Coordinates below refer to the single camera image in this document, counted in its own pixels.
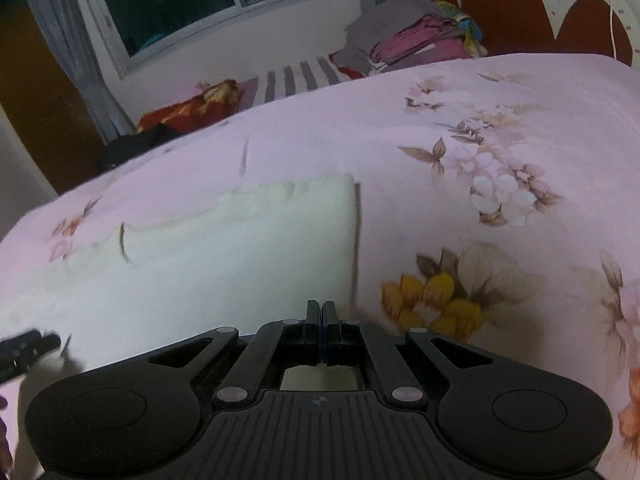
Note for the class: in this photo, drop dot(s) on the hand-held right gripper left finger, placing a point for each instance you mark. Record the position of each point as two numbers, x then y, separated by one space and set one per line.
315 330

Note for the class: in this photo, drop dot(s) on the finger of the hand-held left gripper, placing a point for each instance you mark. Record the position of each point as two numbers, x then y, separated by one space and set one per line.
27 347

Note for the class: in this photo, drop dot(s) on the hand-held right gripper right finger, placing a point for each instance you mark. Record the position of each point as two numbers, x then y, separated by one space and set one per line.
330 330

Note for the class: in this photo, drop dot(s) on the white cloth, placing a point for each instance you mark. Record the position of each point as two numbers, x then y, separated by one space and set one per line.
200 260

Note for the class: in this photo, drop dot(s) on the pile of folded clothes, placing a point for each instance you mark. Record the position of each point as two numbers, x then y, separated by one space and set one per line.
415 35

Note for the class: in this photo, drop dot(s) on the pink floral bed sheet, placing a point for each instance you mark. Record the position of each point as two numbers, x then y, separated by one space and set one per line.
310 130

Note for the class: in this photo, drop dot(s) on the black cloth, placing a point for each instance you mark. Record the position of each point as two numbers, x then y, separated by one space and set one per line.
135 147

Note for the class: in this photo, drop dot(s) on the brown wooden wardrobe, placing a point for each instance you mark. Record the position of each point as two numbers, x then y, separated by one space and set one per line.
35 100

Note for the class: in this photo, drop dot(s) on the grey striped cloth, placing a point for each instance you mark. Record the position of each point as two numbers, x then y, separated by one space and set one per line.
300 77

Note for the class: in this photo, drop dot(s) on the white and brown scalloped headboard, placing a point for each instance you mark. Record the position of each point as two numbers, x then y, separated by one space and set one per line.
505 5

